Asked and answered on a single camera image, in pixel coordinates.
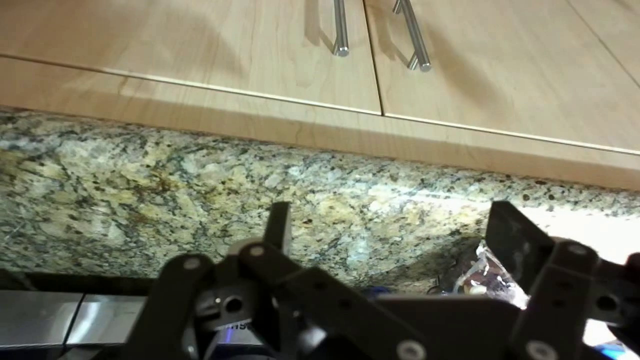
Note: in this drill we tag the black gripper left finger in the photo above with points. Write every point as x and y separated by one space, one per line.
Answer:
280 227

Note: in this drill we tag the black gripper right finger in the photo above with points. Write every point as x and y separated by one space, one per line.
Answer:
552 292

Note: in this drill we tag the wooden cabinet door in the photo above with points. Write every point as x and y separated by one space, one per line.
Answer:
616 32
507 72
167 47

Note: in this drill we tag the crumpled clear plastic bag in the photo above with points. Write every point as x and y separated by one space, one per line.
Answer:
490 276

